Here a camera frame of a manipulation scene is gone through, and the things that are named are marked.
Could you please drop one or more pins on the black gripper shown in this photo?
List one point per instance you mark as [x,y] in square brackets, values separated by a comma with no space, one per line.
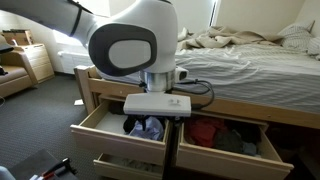
[153,118]

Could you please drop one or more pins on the blue shirt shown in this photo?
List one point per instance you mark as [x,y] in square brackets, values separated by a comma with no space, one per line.
[151,130]

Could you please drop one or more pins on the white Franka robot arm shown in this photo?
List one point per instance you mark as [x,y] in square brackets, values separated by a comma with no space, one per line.
[133,33]

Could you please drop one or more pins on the light wooden bed drawer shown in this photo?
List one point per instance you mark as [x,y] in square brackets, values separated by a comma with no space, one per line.
[113,145]
[226,163]
[116,171]

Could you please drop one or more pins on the black garment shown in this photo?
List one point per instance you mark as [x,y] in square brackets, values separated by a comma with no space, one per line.
[128,126]

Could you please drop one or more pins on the white wrist mounting block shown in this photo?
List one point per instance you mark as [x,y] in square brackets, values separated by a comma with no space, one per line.
[153,105]

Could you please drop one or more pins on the dark folded garment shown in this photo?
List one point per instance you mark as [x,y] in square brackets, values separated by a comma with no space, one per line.
[116,108]

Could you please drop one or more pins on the pale folded clothes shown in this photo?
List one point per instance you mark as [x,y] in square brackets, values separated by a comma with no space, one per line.
[136,164]

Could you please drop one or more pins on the red garment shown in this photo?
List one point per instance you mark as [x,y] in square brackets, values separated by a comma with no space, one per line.
[203,133]

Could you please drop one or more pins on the white paper scrap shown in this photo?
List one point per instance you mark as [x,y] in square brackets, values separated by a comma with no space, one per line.
[79,102]

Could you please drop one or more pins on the dark grey garment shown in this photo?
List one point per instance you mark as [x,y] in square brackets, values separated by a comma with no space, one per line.
[228,141]

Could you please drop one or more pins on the black and red clamp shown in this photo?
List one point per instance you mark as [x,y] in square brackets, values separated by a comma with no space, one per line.
[56,166]

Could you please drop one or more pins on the pale blue garment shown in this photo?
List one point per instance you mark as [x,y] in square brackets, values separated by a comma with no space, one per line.
[249,149]

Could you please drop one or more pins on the mattress with striped sheet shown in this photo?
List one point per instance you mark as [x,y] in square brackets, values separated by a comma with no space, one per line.
[250,76]

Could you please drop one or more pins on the light wooden dresser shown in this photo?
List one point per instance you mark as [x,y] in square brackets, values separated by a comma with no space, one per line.
[40,65]

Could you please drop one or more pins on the black work table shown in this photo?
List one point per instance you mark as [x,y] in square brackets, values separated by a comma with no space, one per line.
[30,163]

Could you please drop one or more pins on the beige crumpled blanket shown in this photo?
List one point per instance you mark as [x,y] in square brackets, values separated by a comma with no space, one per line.
[226,36]

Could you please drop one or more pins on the wooden armchair with cushion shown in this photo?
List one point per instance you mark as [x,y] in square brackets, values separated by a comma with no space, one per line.
[13,78]

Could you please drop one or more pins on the brown cardboard box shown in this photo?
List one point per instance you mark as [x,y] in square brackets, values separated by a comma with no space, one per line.
[20,37]

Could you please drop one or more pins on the dark grey rounded object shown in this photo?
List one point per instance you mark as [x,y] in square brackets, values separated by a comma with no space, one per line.
[5,45]

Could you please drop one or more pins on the striped pillow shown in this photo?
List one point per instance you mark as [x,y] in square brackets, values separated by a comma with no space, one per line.
[315,46]
[296,36]

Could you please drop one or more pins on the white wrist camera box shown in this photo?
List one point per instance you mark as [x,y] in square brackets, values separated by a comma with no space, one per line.
[181,74]

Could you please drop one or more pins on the light wooden bed frame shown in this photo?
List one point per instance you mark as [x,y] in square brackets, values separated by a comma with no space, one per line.
[233,106]

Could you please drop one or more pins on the white wall heater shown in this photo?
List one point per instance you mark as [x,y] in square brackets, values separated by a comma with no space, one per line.
[71,61]

